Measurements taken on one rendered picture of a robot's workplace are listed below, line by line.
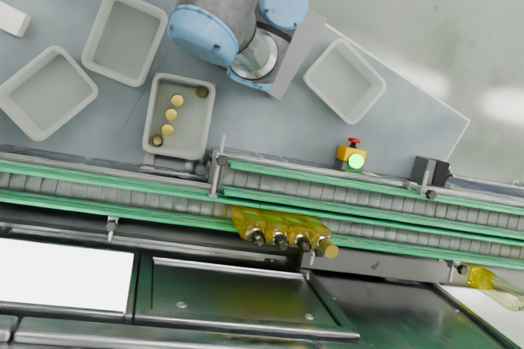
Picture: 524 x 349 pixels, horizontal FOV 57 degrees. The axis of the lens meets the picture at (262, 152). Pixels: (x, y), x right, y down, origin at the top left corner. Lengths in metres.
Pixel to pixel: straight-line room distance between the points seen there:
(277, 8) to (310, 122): 0.49
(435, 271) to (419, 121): 0.48
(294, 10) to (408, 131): 0.67
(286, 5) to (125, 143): 0.63
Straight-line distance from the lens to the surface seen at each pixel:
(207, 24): 0.75
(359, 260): 1.56
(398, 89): 1.64
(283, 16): 1.16
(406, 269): 1.64
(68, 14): 1.49
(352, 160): 1.49
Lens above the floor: 2.21
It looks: 75 degrees down
